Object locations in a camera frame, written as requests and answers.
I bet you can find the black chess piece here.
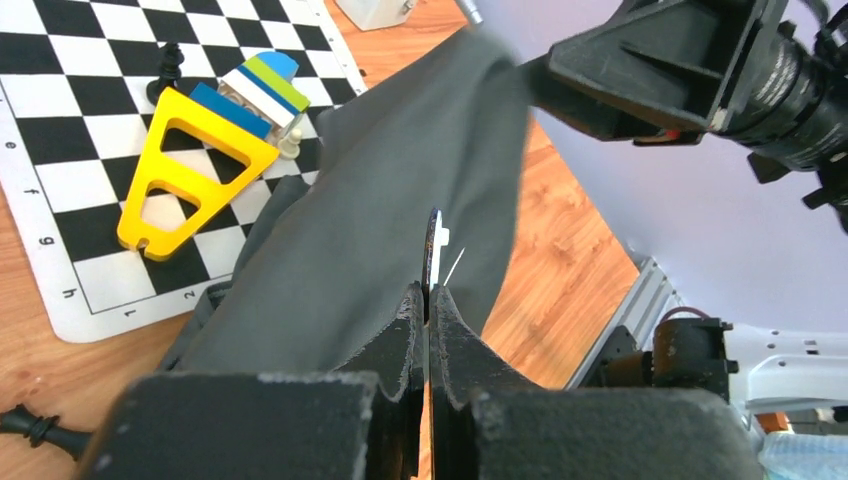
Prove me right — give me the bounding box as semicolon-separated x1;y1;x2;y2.
146;42;184;106
1;404;93;461

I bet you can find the white wedge stand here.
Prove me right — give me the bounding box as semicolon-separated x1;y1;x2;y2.
335;0;418;31

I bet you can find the blue starry night brooch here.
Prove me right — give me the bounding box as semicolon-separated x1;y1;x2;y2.
422;208;450;293

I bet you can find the yellow triangle block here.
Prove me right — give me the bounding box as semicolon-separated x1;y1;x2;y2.
116;87;279;261

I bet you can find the grey t-shirt garment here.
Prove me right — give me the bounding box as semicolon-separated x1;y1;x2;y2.
159;29;530;374

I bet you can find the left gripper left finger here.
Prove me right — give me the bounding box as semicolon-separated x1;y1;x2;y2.
76;283;426;479

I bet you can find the black white checkerboard mat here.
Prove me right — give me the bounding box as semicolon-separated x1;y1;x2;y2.
1;1;365;343

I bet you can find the colourful stacked block tower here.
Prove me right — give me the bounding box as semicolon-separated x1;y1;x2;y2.
189;51;311;144

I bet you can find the cream chess pawn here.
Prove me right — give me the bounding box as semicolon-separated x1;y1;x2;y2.
277;128;302;160

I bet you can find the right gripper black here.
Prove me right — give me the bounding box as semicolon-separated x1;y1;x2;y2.
519;1;847;226

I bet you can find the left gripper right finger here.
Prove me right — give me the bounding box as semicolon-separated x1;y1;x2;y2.
429;287;765;479

